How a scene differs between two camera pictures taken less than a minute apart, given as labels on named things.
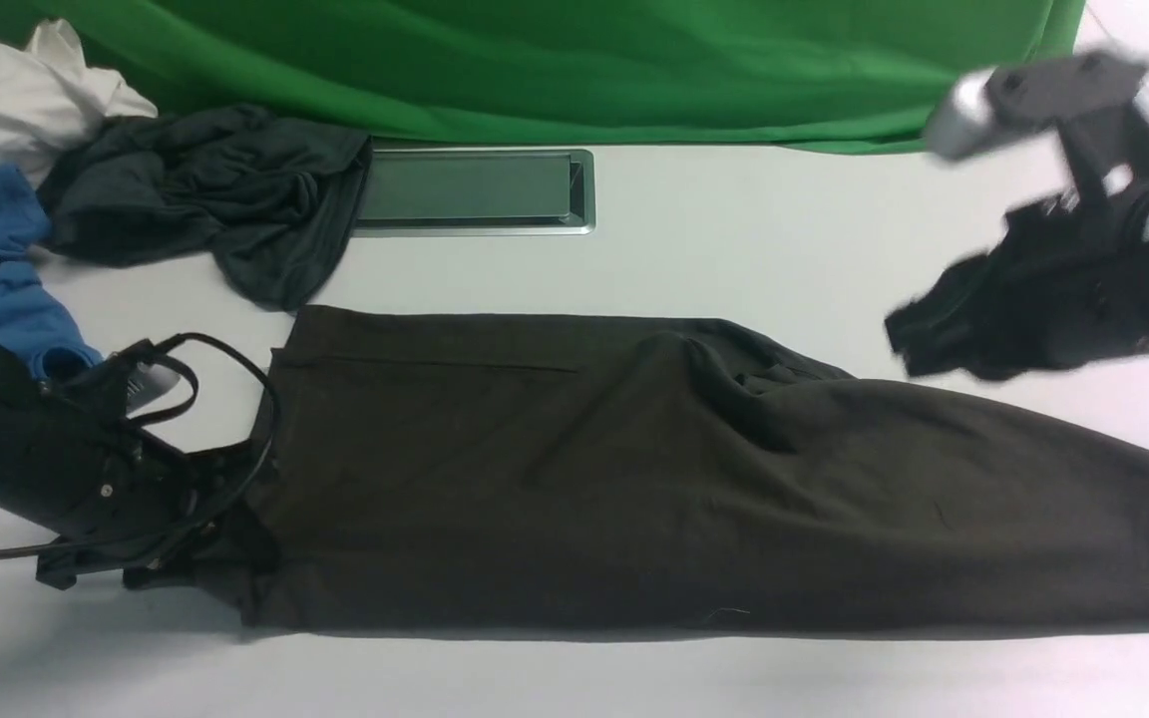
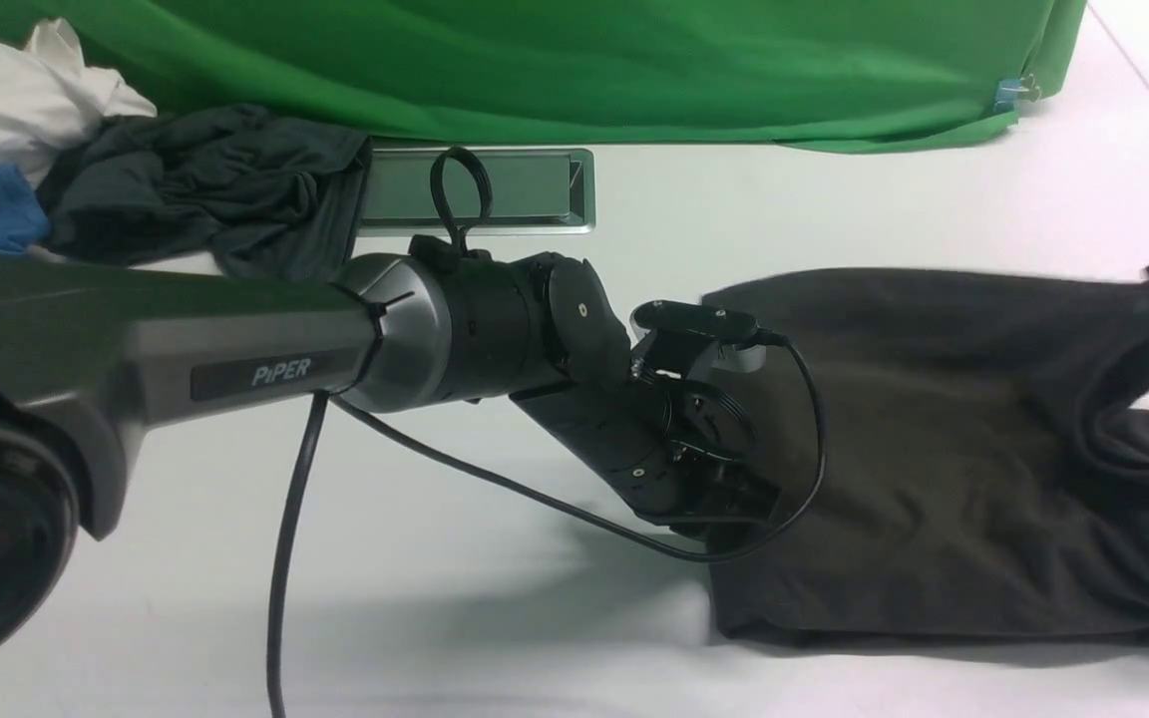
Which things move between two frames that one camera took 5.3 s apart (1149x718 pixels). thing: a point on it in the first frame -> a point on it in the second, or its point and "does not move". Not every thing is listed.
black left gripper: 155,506 -> 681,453
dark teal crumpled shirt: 282,202 does not move
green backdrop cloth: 812,75 does not move
